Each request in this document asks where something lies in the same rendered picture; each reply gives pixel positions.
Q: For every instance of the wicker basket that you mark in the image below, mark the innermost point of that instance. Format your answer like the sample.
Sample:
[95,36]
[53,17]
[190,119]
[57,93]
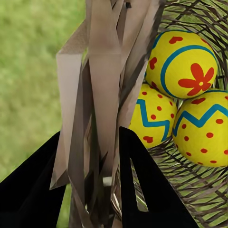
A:
[99,95]

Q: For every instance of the easter egg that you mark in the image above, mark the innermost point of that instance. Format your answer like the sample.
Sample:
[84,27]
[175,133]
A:
[153,116]
[182,64]
[200,129]

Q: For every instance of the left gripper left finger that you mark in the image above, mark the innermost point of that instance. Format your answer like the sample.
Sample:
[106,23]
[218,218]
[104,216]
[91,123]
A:
[25,198]

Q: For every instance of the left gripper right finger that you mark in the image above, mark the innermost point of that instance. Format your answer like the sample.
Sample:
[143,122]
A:
[166,210]

